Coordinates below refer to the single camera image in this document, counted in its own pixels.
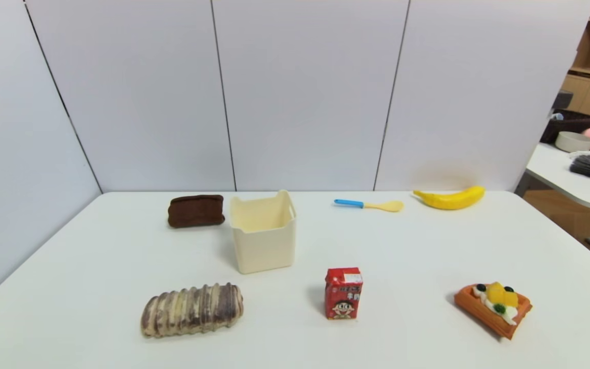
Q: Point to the dark brown chocolate bread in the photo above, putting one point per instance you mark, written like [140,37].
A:
[195,210]

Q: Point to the cream plastic box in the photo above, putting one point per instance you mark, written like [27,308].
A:
[265,246]

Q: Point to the red milk carton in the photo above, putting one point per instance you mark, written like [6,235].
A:
[343,297]

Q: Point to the yellow banana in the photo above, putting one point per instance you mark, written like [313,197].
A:
[451,200]

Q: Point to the marbled brown bread roll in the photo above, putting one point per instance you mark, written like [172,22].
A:
[192,310]

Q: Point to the orange waffle with fruit topping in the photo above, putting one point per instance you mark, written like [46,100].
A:
[492,307]

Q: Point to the white side table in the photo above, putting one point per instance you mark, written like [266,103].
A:
[561,177]

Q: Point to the grey bowl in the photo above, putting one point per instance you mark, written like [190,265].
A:
[573,142]

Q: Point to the dark woven basket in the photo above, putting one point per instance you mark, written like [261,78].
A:
[571,123]

